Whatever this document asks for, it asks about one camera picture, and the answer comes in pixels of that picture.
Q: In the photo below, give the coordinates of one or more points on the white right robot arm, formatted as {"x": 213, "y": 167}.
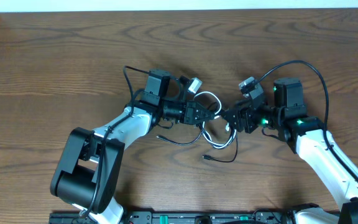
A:
{"x": 306, "y": 137}

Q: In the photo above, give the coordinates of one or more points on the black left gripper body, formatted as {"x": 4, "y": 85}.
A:
{"x": 189, "y": 108}

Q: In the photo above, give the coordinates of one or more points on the black mounting rail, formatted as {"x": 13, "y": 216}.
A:
{"x": 204, "y": 217}

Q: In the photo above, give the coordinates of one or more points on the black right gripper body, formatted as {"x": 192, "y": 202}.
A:
{"x": 251, "y": 117}

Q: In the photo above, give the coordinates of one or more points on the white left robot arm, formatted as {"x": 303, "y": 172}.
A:
{"x": 87, "y": 172}

